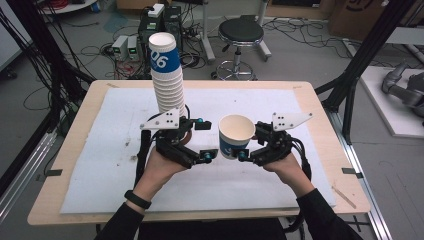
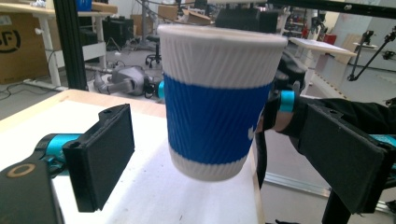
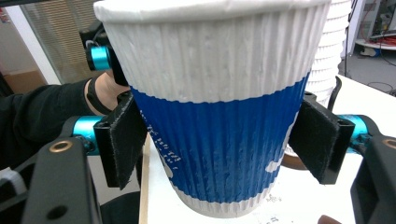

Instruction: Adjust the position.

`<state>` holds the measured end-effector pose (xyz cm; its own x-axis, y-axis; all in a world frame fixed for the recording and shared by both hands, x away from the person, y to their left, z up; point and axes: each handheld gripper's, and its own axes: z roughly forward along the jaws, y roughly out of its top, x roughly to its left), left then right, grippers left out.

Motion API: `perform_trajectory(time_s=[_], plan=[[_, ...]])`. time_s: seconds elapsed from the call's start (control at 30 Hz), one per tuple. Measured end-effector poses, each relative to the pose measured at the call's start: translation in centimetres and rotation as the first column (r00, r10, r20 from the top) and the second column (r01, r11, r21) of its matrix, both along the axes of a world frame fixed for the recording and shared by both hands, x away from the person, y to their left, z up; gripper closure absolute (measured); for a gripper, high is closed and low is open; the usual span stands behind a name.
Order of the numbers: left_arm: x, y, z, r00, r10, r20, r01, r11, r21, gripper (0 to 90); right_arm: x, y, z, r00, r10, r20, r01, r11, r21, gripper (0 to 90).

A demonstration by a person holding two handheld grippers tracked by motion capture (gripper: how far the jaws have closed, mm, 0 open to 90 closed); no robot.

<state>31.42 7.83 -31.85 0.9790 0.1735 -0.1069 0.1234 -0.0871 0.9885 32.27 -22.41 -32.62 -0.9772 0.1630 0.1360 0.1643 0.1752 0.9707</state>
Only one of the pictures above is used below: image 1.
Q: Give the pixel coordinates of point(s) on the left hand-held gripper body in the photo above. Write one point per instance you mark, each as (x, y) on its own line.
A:
(173, 146)

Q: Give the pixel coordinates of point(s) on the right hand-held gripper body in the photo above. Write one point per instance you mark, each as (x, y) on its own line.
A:
(275, 146)

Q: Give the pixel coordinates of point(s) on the blue white paper cup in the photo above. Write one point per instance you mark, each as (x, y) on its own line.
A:
(233, 146)

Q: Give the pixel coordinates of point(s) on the stack of white paper cups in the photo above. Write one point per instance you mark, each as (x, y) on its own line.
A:
(168, 83)

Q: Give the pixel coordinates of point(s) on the person's right hand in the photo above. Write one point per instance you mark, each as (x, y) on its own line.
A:
(290, 173)

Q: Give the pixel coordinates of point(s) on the person's left hand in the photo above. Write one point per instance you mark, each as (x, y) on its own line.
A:
(156, 176)

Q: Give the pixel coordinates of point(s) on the white foam mat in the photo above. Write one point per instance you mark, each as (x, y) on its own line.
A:
(233, 186)

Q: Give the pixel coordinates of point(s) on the black wristband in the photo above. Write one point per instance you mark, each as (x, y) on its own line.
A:
(136, 199)

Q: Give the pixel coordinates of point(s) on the black tape strip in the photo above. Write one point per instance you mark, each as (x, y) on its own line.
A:
(53, 172)
(350, 171)

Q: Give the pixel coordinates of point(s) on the black round stool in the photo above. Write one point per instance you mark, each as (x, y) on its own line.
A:
(240, 30)

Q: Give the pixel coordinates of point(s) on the gray power supply box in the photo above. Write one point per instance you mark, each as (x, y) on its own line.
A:
(133, 48)
(119, 46)

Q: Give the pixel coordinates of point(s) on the black computer tower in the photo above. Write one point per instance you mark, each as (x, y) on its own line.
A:
(171, 20)

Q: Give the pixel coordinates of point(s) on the white platform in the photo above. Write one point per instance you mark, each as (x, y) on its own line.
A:
(383, 110)

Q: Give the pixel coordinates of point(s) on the white box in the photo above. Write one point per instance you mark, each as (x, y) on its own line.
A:
(156, 10)

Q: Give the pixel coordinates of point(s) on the cardboard box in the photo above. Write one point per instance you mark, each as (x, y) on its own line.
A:
(353, 20)

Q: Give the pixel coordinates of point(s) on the round white table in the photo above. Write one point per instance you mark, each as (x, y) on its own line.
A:
(71, 7)

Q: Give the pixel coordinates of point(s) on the aluminium rail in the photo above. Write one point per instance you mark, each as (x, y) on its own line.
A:
(363, 186)
(23, 180)

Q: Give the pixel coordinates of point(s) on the black metal frame post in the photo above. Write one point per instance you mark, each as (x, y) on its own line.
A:
(363, 56)

